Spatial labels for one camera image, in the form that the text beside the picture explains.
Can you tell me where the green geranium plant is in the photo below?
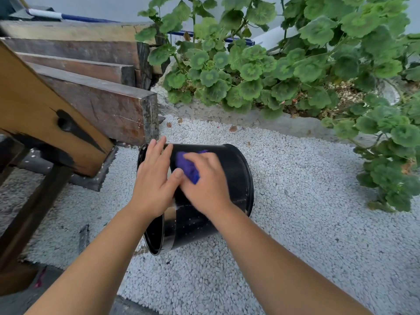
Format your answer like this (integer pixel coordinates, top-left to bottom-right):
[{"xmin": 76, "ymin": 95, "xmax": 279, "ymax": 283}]
[{"xmin": 135, "ymin": 0, "xmax": 420, "ymax": 214}]

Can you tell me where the dark flat base plate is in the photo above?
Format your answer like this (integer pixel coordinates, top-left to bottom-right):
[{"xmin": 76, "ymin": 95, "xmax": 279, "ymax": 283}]
[{"xmin": 20, "ymin": 146, "xmax": 119, "ymax": 193}]

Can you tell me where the black metal bucket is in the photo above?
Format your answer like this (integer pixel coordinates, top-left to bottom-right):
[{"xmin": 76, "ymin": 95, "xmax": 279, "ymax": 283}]
[{"xmin": 137, "ymin": 143, "xmax": 255, "ymax": 256}]

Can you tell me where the dark wooden support leg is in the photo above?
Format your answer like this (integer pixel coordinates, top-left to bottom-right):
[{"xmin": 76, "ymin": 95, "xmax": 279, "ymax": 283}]
[{"xmin": 0, "ymin": 163, "xmax": 73, "ymax": 270}]

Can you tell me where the purple cleaning cloth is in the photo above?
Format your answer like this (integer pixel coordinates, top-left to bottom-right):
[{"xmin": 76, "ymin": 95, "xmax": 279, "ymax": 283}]
[{"xmin": 175, "ymin": 150, "xmax": 209, "ymax": 185}]

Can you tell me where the person's right forearm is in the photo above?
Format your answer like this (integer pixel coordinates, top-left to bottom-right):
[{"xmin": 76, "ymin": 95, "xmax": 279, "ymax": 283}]
[{"xmin": 210, "ymin": 205, "xmax": 373, "ymax": 315}]

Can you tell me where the person's left forearm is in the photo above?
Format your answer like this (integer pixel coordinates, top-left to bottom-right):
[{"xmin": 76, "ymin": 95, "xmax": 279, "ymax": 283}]
[{"xmin": 24, "ymin": 206, "xmax": 165, "ymax": 315}]

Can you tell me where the pale weathered wooden plank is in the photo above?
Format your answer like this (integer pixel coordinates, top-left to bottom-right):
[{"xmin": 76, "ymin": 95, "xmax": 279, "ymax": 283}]
[{"xmin": 0, "ymin": 20, "xmax": 159, "ymax": 46}]

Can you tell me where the wide dark wooden plank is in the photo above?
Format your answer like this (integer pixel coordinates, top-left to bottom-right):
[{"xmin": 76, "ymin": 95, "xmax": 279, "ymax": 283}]
[{"xmin": 0, "ymin": 37, "xmax": 152, "ymax": 90}]

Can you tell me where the brown wooden board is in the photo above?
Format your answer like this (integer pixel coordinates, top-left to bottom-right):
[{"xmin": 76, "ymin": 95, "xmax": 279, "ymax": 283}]
[{"xmin": 0, "ymin": 259, "xmax": 40, "ymax": 296}]

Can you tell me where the blue and white pole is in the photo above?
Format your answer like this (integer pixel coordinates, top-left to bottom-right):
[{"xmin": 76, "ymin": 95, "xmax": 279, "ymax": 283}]
[{"xmin": 26, "ymin": 8, "xmax": 255, "ymax": 47}]

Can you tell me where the thick dark wooden beam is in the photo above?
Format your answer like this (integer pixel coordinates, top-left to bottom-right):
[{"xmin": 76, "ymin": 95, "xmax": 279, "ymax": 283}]
[{"xmin": 28, "ymin": 62, "xmax": 160, "ymax": 147}]

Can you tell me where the person's right hand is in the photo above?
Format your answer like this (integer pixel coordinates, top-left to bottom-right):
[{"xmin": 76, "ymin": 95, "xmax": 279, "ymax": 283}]
[{"xmin": 179, "ymin": 152, "xmax": 235, "ymax": 221}]

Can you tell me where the orange-brown slanted wooden plank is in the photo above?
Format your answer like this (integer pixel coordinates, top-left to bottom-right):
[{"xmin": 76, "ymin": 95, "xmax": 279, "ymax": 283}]
[{"xmin": 0, "ymin": 41, "xmax": 115, "ymax": 178}]

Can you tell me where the thin dark wooden plank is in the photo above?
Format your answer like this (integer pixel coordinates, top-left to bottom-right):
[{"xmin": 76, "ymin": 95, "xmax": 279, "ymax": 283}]
[{"xmin": 16, "ymin": 52, "xmax": 137, "ymax": 86}]

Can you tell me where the white board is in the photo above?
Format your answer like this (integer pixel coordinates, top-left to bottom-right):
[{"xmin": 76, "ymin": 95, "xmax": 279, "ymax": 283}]
[{"xmin": 252, "ymin": 24, "xmax": 304, "ymax": 53}]

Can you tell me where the person's left hand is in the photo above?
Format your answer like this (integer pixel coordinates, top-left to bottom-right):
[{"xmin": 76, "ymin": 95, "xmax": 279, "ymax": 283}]
[{"xmin": 129, "ymin": 136, "xmax": 185, "ymax": 218}]

